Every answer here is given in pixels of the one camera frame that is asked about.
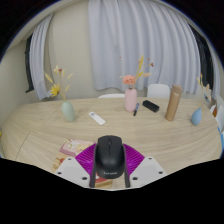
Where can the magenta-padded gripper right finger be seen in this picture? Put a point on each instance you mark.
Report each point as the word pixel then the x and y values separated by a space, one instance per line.
pixel 135 158

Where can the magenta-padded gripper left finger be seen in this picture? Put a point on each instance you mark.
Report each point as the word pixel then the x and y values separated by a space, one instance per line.
pixel 85 158

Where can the black computer mouse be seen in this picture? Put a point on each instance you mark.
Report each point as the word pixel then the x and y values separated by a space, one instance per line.
pixel 110 156

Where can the white remote control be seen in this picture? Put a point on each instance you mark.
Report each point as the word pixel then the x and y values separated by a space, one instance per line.
pixel 97 118

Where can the pale green ceramic vase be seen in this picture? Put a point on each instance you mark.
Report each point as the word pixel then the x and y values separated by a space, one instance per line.
pixel 68 112

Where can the blue marker pen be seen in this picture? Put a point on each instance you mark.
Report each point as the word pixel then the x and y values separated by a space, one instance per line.
pixel 136 109

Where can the black rectangular case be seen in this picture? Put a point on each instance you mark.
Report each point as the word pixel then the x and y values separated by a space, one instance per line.
pixel 150 106

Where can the pink ceramic vase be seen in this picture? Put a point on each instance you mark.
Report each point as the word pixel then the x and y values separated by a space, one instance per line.
pixel 130 100

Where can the white chair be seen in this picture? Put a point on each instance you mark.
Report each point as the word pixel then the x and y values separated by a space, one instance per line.
pixel 111 96
pixel 158 90

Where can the bronze metal drink bottle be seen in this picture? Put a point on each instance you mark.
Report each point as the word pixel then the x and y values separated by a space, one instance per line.
pixel 173 103

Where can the blue ceramic vase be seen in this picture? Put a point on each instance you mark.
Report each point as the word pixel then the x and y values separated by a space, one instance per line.
pixel 196 117

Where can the yellow dried flower bunch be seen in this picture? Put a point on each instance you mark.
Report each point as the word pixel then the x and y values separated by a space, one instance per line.
pixel 55 90

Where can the pink and orange flower bunch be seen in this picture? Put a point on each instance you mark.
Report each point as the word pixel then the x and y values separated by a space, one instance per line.
pixel 129 80

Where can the white and blue chairs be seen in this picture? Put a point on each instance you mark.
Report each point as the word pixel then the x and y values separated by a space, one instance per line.
pixel 220 116

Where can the beige dried flower bunch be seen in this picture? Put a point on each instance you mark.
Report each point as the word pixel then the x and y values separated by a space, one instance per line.
pixel 202 90

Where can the dark window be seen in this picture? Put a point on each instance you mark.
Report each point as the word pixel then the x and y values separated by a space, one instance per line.
pixel 29 66
pixel 204 56

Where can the narrow white curtain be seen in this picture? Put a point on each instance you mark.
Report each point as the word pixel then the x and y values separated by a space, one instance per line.
pixel 216 80
pixel 40 60

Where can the wide white curtain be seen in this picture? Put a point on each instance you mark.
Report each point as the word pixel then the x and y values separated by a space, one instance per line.
pixel 143 43

